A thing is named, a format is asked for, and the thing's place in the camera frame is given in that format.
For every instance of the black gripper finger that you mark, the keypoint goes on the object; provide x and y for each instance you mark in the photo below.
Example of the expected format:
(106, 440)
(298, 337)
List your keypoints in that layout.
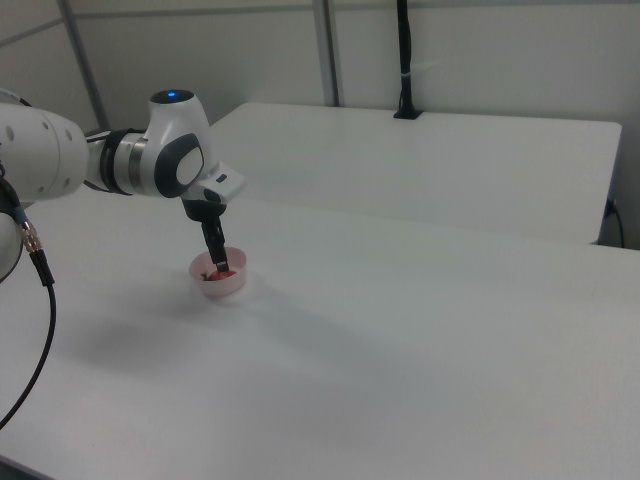
(214, 250)
(220, 231)

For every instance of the black pole with clamp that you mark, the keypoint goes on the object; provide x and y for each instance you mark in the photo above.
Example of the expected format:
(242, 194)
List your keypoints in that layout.
(405, 60)

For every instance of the grey upright frame post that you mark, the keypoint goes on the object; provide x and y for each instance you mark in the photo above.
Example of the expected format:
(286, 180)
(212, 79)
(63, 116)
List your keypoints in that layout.
(331, 55)

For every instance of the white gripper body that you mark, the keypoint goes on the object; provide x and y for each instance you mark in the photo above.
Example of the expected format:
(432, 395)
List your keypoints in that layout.
(225, 182)

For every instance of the red strawberry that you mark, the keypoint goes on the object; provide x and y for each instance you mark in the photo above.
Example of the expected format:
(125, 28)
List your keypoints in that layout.
(222, 275)

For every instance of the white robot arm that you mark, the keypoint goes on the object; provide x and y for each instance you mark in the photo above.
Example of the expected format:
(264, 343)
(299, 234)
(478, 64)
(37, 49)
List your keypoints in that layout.
(170, 150)

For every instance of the pink plastic bowl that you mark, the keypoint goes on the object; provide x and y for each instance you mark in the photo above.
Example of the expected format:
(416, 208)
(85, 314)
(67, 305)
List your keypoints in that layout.
(230, 286)

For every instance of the white side table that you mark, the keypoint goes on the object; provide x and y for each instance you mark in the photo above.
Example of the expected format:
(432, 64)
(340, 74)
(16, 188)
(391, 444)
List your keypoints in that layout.
(400, 165)

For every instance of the grey slanted frame post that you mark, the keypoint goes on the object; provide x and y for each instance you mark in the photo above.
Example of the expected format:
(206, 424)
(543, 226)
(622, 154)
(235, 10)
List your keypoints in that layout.
(85, 65)

